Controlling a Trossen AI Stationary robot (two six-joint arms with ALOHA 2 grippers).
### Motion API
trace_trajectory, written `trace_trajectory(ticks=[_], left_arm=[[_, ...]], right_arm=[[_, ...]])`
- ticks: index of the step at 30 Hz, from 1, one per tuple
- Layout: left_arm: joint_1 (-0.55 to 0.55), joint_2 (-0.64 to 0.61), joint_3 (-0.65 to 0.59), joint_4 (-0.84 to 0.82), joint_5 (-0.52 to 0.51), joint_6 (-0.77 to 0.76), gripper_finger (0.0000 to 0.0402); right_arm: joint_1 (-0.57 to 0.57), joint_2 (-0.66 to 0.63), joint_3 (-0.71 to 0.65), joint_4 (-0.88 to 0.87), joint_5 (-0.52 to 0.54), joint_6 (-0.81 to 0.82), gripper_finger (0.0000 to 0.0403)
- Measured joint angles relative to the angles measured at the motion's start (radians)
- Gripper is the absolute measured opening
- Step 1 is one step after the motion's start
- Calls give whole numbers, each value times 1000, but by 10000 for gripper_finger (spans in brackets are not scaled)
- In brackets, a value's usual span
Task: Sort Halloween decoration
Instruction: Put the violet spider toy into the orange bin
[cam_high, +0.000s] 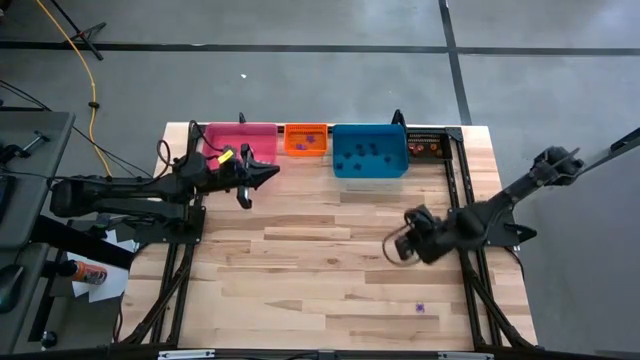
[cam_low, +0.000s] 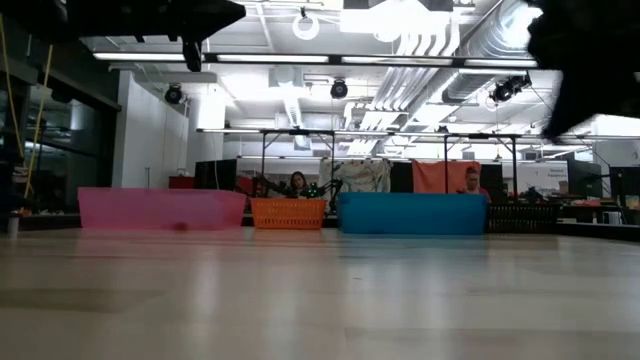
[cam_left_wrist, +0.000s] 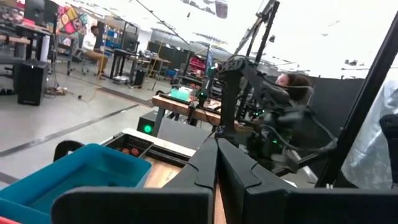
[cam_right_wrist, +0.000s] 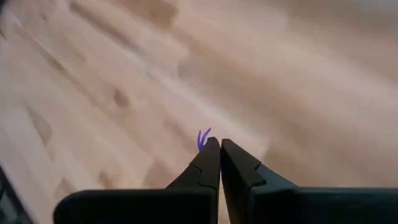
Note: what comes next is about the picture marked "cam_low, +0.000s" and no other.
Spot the colourful patchwork banner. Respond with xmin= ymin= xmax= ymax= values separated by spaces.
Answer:
xmin=319 ymin=158 xmax=394 ymax=195

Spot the black overhead camera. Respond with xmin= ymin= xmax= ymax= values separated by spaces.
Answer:
xmin=329 ymin=78 xmax=350 ymax=101

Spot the blue plastic bin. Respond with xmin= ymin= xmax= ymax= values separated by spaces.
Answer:
xmin=337 ymin=192 xmax=490 ymax=237

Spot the white ring ceiling light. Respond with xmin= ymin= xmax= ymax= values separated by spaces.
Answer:
xmin=291 ymin=11 xmax=322 ymax=42

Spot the black computer monitor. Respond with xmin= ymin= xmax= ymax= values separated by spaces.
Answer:
xmin=608 ymin=167 xmax=640 ymax=199
xmin=567 ymin=159 xmax=604 ymax=200

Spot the black ceiling spotlight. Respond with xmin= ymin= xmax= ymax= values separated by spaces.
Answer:
xmin=488 ymin=73 xmax=534 ymax=105

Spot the person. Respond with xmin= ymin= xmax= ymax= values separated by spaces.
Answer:
xmin=289 ymin=170 xmax=309 ymax=199
xmin=457 ymin=166 xmax=493 ymax=202

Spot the yellow cable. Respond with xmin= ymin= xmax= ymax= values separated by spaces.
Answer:
xmin=0 ymin=14 xmax=55 ymax=201

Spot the black plastic basket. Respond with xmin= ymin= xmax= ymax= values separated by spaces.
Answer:
xmin=487 ymin=203 xmax=562 ymax=235

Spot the pink plastic bin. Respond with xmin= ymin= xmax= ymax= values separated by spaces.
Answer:
xmin=77 ymin=186 xmax=248 ymax=232

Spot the orange panel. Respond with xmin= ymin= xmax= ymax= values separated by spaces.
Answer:
xmin=411 ymin=160 xmax=483 ymax=195

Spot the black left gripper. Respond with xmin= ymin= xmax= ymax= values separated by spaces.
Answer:
xmin=67 ymin=0 xmax=247 ymax=73

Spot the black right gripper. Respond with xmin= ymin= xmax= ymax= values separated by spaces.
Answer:
xmin=541 ymin=64 xmax=640 ymax=143

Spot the orange plastic basket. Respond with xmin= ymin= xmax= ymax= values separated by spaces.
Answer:
xmin=249 ymin=197 xmax=329 ymax=231

